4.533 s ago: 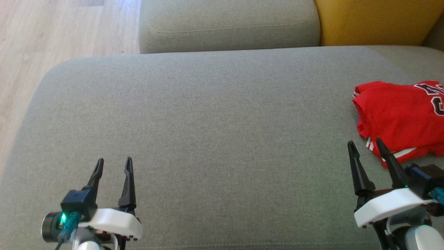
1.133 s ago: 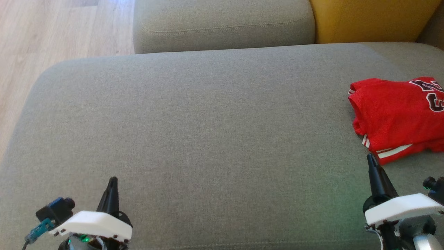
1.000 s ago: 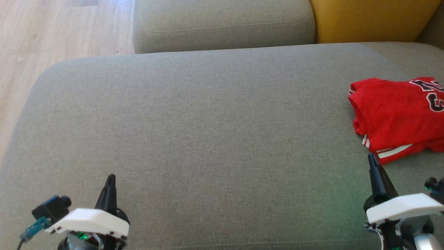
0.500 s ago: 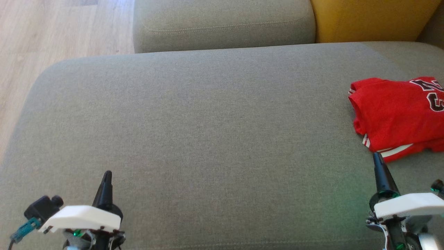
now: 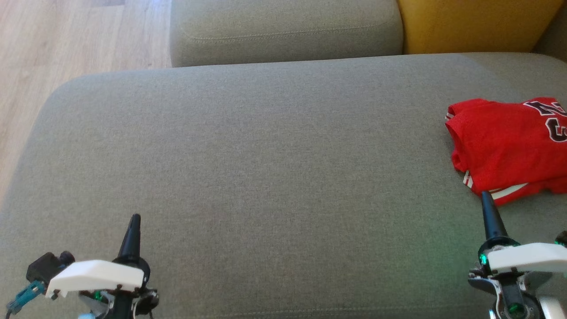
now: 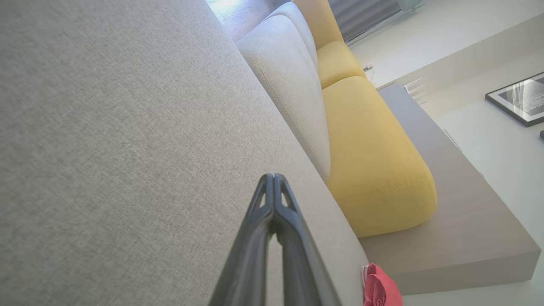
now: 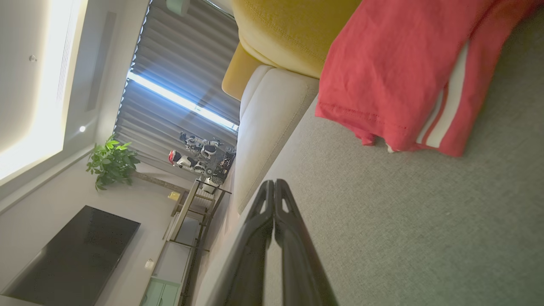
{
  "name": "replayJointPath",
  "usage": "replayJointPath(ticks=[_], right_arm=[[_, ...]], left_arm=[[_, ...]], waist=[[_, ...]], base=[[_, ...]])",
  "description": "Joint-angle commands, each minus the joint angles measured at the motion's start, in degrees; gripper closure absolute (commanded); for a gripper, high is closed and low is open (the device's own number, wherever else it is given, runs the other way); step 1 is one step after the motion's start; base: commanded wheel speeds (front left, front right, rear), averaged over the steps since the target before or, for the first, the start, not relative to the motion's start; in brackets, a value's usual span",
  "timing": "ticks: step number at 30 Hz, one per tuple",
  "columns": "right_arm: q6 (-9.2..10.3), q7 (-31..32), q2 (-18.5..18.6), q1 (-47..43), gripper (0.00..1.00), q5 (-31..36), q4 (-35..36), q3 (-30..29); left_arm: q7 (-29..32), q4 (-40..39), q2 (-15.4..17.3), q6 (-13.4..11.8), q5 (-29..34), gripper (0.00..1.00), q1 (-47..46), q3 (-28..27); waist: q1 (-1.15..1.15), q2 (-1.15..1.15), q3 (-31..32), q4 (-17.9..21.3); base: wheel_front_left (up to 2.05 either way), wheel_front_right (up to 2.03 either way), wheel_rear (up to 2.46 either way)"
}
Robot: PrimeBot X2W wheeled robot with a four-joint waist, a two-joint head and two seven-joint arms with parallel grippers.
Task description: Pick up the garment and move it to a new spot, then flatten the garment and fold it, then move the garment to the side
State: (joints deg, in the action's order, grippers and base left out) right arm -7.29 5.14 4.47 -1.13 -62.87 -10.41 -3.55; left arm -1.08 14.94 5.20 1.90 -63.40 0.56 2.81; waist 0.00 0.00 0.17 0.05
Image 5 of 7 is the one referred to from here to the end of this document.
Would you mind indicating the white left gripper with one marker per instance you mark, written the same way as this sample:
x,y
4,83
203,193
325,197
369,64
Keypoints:
x,y
95,274

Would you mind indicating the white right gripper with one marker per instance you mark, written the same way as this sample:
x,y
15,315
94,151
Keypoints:
x,y
527,257

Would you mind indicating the red white jersey shirt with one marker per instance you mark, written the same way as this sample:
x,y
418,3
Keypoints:
x,y
500,141

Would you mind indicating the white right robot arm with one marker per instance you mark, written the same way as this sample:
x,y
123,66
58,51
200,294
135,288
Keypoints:
x,y
522,301

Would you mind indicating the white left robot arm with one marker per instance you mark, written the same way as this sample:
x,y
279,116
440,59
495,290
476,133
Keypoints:
x,y
110,312

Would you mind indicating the large grey sofa ottoman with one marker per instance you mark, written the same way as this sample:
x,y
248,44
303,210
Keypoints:
x,y
266,177

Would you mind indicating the yellow sofa backrest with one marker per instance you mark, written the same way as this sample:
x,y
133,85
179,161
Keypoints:
x,y
478,24

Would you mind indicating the grey sofa seat cushion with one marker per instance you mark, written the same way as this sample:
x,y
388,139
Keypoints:
x,y
288,31

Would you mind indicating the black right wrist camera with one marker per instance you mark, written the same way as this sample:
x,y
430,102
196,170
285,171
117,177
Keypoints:
x,y
561,238

